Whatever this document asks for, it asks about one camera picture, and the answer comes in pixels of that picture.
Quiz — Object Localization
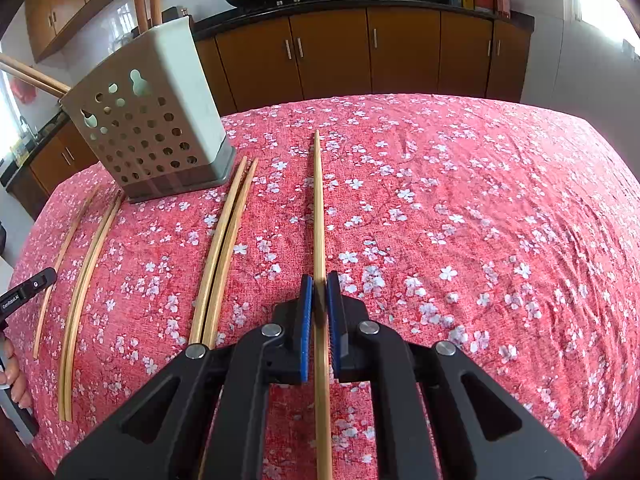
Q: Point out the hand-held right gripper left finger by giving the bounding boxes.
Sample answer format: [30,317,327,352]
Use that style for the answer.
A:
[55,275,321,480]

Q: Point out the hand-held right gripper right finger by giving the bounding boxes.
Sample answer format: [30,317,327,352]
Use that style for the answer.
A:
[325,271,586,480]

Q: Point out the bamboo chopsticks bundle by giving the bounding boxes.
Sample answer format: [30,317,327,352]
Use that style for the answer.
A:
[58,191,121,422]
[189,156,249,347]

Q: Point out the perforated green chopstick holder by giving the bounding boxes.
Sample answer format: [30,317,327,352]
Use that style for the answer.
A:
[59,15,237,205]

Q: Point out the person's left hand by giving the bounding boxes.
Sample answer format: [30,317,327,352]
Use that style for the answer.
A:
[0,337,34,410]

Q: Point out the red floral tablecloth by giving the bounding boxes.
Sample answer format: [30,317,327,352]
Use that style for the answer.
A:
[7,92,640,480]

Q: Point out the small kitchen window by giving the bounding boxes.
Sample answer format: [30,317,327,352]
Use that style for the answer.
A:
[0,67,23,161]

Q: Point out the hanging red plastic bag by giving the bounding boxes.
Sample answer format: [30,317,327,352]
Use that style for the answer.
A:
[11,79,37,105]

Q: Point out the wooden lower kitchen cabinets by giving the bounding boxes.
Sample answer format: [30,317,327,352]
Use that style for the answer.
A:
[5,7,532,216]

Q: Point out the dark cutting board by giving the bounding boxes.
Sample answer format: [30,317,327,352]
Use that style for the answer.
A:
[161,6,195,28]

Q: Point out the black kitchen countertop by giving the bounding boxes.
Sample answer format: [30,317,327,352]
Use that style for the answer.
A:
[0,0,536,188]

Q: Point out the large bright window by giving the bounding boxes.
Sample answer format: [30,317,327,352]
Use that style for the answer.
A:
[570,0,640,68]

